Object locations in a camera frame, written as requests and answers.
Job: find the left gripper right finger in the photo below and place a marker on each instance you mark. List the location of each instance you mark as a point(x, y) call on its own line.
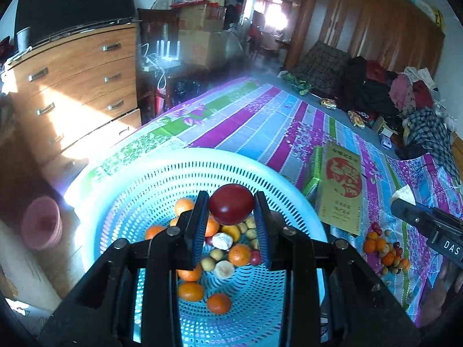
point(267, 228)

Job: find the large cardboard box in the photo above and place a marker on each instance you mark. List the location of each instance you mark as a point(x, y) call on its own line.
point(206, 49)

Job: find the white plastic colander basket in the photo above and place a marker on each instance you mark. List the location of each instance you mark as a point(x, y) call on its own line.
point(147, 222)

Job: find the black flat television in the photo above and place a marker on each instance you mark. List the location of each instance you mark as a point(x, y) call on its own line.
point(43, 18)

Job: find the dark red plum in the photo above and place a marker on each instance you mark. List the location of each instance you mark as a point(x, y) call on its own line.
point(231, 204)

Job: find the orange snack packet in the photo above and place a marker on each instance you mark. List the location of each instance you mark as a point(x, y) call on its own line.
point(356, 119)

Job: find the yellow snack packet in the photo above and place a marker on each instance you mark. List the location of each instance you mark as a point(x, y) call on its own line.
point(328, 103)

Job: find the pink plastic basket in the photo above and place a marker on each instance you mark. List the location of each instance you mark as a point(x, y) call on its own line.
point(42, 227)

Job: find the dark wooden side table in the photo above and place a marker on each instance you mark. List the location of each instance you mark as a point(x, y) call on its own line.
point(162, 85)

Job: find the small blue white box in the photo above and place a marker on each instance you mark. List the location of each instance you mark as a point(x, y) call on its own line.
point(386, 142)

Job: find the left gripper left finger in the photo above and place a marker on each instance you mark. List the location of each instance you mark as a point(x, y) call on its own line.
point(195, 230)

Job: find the checked dark blanket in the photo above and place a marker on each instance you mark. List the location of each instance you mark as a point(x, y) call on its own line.
point(322, 67)

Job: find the pile of clothes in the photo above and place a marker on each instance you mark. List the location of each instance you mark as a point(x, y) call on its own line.
point(405, 102)

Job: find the upper cardboard box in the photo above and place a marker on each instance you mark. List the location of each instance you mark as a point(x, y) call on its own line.
point(202, 17)

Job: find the right hand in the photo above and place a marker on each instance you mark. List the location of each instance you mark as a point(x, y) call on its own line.
point(449, 280)

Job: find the white wifi router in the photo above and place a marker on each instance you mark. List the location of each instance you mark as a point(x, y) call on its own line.
point(164, 50)

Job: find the colourful striped bed sheet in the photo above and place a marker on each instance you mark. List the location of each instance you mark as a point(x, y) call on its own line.
point(280, 130)

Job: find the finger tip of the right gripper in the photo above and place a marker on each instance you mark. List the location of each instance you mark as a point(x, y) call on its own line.
point(405, 194)

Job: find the green snack packet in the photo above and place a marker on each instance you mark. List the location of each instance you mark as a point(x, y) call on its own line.
point(297, 83)

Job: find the yellow red gift box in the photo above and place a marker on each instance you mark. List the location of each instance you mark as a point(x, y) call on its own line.
point(339, 195)

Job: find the wooden chest of drawers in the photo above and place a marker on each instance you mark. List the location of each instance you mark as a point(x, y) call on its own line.
point(75, 98)

